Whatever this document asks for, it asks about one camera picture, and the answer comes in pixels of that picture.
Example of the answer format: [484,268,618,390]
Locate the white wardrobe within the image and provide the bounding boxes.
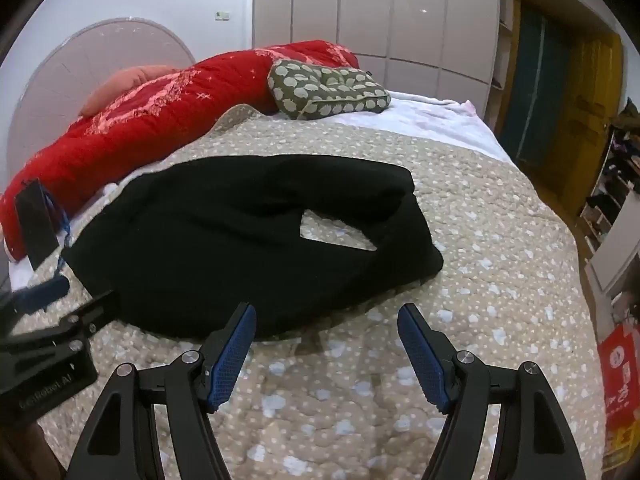
[252,0,501,101]

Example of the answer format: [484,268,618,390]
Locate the beige spotted bedspread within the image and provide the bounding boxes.
[10,105,608,480]

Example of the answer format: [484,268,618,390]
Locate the blue lanyard cord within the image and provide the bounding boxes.
[42,182,74,242]

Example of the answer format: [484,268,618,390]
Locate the green spotted pillow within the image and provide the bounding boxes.
[267,59,392,121]

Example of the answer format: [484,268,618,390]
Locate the teal door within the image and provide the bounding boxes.
[500,5,572,163]

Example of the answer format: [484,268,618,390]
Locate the cluttered storage rack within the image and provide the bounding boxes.
[580,99,640,256]

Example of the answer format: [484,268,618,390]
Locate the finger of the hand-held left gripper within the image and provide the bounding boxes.
[10,276,71,314]
[59,289,122,344]

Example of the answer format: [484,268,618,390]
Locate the red quilt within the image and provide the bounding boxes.
[0,40,361,261]

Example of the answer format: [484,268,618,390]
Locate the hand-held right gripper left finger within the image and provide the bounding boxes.
[67,302,258,480]

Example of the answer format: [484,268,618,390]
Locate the pink pillow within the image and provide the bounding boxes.
[80,64,178,117]

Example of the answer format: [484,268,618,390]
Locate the white box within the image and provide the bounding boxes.
[585,250,639,306]

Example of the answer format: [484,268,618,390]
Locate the black pants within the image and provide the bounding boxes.
[60,156,445,342]

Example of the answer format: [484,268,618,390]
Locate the yellow wooden door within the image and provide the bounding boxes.
[562,32,625,216]

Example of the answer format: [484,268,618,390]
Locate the red cardboard box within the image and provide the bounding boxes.
[597,322,640,423]

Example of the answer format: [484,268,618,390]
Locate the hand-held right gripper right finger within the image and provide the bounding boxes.
[397,303,586,480]

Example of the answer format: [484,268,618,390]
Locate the round pale headboard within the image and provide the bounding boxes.
[7,17,197,196]

